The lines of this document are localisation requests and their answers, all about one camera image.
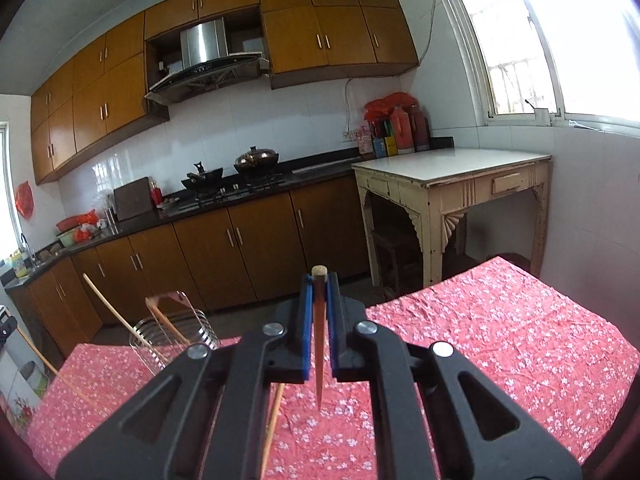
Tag wooden chopstick five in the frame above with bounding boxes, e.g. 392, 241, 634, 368
145, 298, 190, 346

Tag dark wooden cutting board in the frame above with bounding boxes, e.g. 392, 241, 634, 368
114, 177, 155, 222

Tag upper wooden wall cabinets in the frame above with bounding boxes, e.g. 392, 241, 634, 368
30, 0, 419, 183

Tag red floral tablecloth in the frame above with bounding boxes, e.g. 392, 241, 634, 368
26, 258, 639, 479

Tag red sauce bottle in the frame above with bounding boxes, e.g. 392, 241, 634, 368
150, 180, 163, 207

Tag red plastic bag on counter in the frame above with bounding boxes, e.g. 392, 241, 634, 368
73, 209, 100, 243

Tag dark red thermos flask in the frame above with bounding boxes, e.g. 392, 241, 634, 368
409, 105, 430, 152

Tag wire utensil holder basket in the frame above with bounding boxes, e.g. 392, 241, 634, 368
129, 290, 221, 375

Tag red plastic bag on wall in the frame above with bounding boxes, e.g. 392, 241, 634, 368
14, 181, 35, 220

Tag cream wooden side table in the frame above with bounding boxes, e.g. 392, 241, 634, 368
352, 148, 552, 288

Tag wall power cable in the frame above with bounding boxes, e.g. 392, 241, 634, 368
342, 0, 442, 141

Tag yellow dish soap bottle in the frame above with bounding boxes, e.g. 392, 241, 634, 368
10, 250, 28, 278

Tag lidded dark cooking pot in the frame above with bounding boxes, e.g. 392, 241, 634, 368
233, 146, 280, 178

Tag green basin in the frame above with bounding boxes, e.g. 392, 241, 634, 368
58, 226, 78, 248

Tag wooden chopstick seven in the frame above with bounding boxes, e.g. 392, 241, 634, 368
311, 266, 328, 410

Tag right window frame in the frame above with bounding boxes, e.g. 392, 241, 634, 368
442, 0, 639, 136

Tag red basin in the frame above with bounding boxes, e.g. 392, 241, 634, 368
56, 210, 99, 233

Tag black wok with handle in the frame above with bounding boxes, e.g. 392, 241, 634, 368
181, 162, 224, 194

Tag stainless range hood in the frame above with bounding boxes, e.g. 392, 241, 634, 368
145, 13, 270, 106

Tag wooden chopstick three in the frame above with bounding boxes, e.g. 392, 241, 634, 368
16, 326, 114, 417

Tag colourful boxes on counter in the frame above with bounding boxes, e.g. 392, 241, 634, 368
357, 119, 398, 159

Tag flower decorated tile cabinet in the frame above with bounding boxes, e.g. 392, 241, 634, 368
0, 306, 49, 440

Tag lower wooden kitchen cabinets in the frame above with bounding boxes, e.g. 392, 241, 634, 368
8, 172, 369, 356

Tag gas stove top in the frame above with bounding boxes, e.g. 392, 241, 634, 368
177, 174, 288, 211

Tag wooden chopstick one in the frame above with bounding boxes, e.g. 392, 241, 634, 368
260, 384, 284, 478

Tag wooden chopstick six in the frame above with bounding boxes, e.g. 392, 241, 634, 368
82, 273, 167, 370

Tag metal cup on windowsill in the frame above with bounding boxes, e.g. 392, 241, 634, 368
525, 99, 552, 127

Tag red bag behind thermoses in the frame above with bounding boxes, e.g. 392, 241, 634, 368
364, 92, 418, 122

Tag left window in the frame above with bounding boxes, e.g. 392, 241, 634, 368
0, 122, 20, 260

